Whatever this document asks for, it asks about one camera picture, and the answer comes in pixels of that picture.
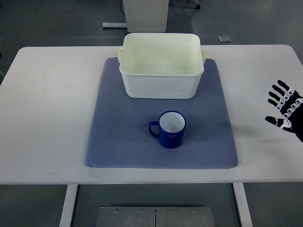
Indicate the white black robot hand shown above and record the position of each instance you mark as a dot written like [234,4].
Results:
[290,104]

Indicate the blue mug white inside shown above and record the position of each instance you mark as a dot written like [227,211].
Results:
[169,129]

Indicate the white plastic box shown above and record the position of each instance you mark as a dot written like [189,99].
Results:
[161,65]

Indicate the small grey floor socket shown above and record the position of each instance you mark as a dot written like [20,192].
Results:
[224,39]

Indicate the right white table leg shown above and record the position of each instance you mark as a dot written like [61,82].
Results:
[242,205]

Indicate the white table leg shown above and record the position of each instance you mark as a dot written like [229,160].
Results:
[68,205]
[242,205]

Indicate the white cabinet behind table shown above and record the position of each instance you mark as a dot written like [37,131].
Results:
[145,16]

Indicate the white base bar on floor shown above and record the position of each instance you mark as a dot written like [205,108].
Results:
[114,25]

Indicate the grey metal floor plate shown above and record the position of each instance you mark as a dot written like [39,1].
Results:
[155,217]

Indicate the left white table leg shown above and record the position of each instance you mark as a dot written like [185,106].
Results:
[68,205]

